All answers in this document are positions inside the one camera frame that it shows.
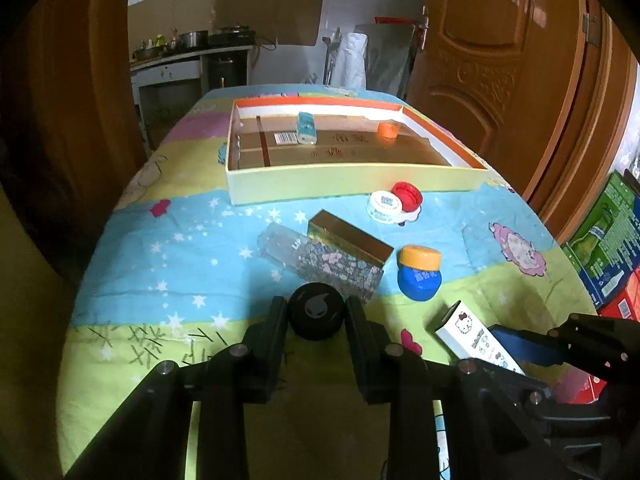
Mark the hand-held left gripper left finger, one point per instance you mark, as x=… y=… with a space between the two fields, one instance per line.
x=272 y=355

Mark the green carton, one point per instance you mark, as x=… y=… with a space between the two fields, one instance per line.
x=610 y=240

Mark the steel pot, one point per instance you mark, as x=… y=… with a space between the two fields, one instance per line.
x=194 y=39

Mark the blue jar with orange lid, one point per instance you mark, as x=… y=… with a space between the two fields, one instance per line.
x=417 y=282

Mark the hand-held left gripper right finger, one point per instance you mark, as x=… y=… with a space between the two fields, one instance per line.
x=361 y=355

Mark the white plastic bag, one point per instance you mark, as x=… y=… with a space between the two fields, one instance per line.
x=351 y=60

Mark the kitchen counter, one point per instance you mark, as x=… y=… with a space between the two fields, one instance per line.
x=170 y=67

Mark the white cartoon print box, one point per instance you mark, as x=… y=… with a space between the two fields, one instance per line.
x=470 y=332

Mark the red bottle cap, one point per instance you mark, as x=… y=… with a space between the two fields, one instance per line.
x=409 y=193

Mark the gold rectangular box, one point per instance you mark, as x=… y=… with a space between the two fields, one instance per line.
x=350 y=237

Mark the cardboard sheets on wall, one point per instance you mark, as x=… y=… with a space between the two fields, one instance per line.
x=240 y=5

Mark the metal basin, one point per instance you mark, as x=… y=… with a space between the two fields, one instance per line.
x=146 y=53

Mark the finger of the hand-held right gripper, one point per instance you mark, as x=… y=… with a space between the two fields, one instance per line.
x=525 y=349
x=537 y=400

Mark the white round cap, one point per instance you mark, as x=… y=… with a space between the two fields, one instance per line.
x=384 y=205

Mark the clear floral plastic box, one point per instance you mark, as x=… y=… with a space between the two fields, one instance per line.
x=325 y=267

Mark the brown wooden panel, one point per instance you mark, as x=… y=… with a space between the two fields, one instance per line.
x=75 y=85

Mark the red carton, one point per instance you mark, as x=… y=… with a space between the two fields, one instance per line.
x=625 y=297

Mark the small teal box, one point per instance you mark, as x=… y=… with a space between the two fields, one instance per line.
x=306 y=127

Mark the black round puck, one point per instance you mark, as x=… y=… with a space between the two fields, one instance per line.
x=317 y=310

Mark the shallow cardboard box orange rim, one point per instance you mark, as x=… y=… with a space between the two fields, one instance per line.
x=350 y=180

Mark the black gas stove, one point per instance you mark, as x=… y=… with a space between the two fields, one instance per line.
x=232 y=38

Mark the orange bottle cap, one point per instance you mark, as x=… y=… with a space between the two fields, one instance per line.
x=388 y=130

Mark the clear leaning panel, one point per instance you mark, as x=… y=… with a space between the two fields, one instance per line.
x=390 y=60

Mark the brown wooden door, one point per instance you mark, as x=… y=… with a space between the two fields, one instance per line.
x=480 y=35

